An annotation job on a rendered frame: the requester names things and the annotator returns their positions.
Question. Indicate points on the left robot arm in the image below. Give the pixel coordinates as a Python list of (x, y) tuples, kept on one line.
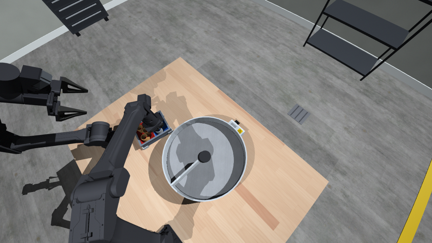
[(35, 83)]

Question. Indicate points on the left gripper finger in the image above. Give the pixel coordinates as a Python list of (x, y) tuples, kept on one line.
[(63, 109), (65, 89)]

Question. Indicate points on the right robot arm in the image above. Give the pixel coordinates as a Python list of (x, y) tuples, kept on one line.
[(102, 188)]

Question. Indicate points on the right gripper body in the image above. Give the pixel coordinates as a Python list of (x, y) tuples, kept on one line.
[(154, 123)]

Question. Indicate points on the grey round turntable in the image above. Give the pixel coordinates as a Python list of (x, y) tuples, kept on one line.
[(204, 157)]

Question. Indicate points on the divided red and blue bin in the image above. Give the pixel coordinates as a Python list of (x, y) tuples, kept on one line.
[(156, 138)]

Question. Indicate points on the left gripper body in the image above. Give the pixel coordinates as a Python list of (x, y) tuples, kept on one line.
[(52, 102)]

